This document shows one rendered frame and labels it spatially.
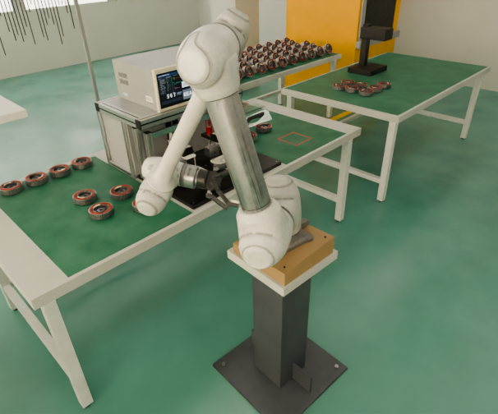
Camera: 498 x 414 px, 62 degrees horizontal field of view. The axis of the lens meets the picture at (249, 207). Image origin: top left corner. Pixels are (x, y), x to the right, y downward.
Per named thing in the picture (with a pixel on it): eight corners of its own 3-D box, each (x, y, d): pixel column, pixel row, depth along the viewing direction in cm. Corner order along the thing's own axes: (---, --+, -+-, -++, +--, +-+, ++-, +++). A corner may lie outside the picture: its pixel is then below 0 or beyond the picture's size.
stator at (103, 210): (119, 211, 197) (117, 204, 195) (101, 223, 189) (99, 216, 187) (103, 205, 202) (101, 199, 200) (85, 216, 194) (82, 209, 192)
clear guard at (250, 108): (272, 118, 225) (272, 108, 222) (241, 131, 211) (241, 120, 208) (231, 106, 245) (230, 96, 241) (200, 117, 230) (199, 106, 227)
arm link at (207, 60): (300, 238, 150) (287, 279, 133) (258, 240, 156) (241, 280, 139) (237, 14, 114) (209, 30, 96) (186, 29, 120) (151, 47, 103)
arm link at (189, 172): (184, 158, 157) (200, 162, 156) (187, 169, 165) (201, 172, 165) (178, 181, 154) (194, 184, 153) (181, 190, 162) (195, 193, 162)
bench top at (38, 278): (360, 135, 282) (361, 127, 279) (34, 310, 151) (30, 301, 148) (253, 103, 343) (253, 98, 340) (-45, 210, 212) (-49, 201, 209)
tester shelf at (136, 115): (242, 96, 238) (242, 89, 236) (140, 130, 198) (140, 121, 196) (193, 83, 265) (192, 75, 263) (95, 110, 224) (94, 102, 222)
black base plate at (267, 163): (281, 164, 235) (281, 161, 234) (193, 209, 197) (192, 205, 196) (224, 142, 263) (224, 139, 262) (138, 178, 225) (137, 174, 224)
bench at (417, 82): (471, 138, 445) (491, 66, 405) (383, 206, 334) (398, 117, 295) (378, 115, 511) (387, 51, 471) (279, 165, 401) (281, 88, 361)
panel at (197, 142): (226, 139, 263) (223, 92, 247) (136, 175, 223) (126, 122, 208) (224, 138, 263) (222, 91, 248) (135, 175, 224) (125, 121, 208)
